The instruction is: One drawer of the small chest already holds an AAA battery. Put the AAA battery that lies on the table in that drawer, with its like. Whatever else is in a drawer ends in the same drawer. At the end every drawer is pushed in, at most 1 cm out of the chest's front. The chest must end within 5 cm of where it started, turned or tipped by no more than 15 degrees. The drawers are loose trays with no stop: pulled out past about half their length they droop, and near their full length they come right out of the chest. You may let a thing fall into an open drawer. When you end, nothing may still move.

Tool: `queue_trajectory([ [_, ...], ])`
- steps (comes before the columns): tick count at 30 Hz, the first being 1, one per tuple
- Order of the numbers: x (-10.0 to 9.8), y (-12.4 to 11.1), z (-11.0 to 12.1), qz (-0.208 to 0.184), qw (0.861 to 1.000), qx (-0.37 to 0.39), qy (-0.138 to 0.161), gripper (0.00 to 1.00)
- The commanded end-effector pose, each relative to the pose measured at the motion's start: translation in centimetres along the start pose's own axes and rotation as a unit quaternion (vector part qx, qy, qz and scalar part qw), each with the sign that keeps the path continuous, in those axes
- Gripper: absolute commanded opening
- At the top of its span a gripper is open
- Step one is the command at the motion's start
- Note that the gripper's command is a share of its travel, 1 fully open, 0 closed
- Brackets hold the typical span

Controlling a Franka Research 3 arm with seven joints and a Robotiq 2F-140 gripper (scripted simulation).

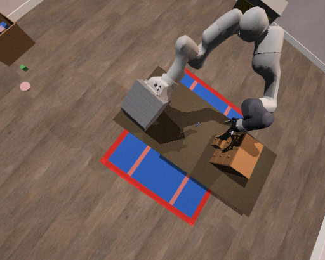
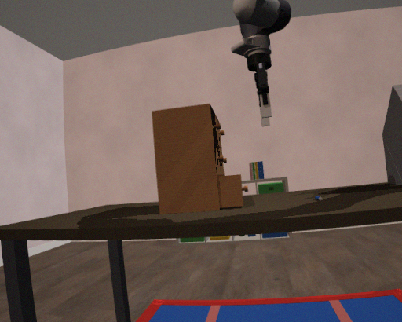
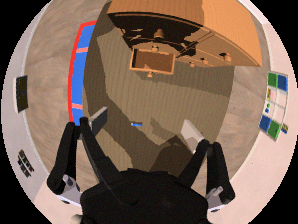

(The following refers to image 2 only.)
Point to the brown wooden chest of drawers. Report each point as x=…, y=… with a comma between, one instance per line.
x=185, y=159

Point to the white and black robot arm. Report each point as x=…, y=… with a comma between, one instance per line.
x=258, y=19

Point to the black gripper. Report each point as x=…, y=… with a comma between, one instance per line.
x=259, y=62

